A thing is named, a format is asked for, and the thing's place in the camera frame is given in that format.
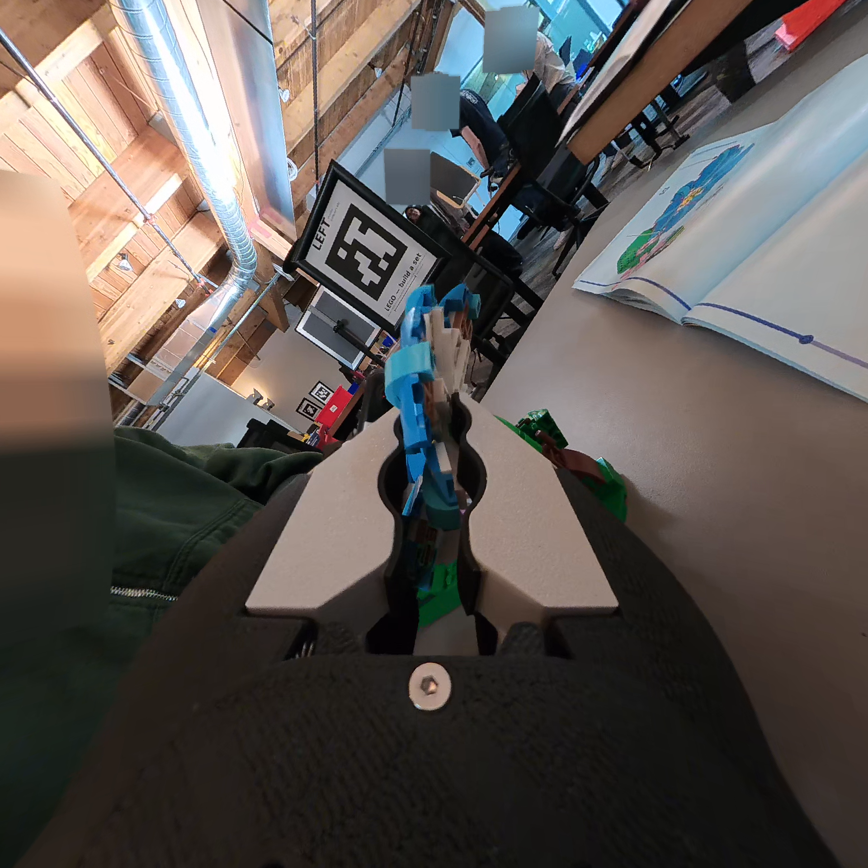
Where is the large silver ventilation duct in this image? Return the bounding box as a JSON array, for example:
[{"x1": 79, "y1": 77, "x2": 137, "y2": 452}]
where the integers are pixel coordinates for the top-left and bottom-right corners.
[{"x1": 112, "y1": 0, "x2": 260, "y2": 354}]

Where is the person's green jacket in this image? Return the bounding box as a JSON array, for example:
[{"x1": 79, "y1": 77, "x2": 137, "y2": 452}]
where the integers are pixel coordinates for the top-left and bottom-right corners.
[{"x1": 0, "y1": 426, "x2": 323, "y2": 868}]

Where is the black office chair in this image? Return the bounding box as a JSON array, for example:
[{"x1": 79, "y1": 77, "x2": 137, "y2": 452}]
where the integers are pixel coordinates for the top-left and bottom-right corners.
[{"x1": 512, "y1": 144, "x2": 609, "y2": 231}]

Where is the small blue lego flower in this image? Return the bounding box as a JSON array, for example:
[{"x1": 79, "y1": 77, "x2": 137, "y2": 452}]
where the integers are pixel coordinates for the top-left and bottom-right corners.
[{"x1": 383, "y1": 285, "x2": 484, "y2": 591}]

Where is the white framed panel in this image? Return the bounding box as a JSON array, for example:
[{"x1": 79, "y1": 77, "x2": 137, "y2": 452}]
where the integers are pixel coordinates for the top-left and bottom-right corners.
[{"x1": 295, "y1": 287, "x2": 382, "y2": 372}]

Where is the wooden desk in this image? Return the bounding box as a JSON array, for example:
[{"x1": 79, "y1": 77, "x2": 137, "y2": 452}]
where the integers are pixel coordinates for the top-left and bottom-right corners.
[{"x1": 561, "y1": 0, "x2": 757, "y2": 165}]

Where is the green lego base plate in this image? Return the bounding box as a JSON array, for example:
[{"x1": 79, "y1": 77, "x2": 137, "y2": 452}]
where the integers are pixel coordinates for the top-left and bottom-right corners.
[{"x1": 417, "y1": 410, "x2": 628, "y2": 628}]

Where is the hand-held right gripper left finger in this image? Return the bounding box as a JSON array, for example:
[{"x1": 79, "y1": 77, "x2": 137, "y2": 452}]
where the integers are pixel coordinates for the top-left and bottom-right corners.
[{"x1": 244, "y1": 407, "x2": 409, "y2": 632}]

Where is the framed marker sign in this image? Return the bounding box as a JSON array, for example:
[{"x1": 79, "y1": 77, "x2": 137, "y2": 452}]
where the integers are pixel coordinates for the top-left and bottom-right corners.
[{"x1": 285, "y1": 160, "x2": 454, "y2": 335}]

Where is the red box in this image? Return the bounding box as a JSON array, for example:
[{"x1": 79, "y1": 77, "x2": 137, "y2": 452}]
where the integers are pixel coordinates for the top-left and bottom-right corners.
[{"x1": 319, "y1": 387, "x2": 367, "y2": 427}]

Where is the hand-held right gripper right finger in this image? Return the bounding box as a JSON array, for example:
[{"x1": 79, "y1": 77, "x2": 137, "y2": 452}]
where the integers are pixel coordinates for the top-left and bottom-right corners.
[{"x1": 453, "y1": 397, "x2": 621, "y2": 630}]

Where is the lego instruction booklet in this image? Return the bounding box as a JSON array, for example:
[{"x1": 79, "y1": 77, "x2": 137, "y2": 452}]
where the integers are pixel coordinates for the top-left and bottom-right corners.
[{"x1": 573, "y1": 54, "x2": 868, "y2": 402}]

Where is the orange object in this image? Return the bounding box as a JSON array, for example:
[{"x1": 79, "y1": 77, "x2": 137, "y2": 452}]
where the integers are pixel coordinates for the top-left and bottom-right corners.
[{"x1": 776, "y1": 0, "x2": 850, "y2": 53}]

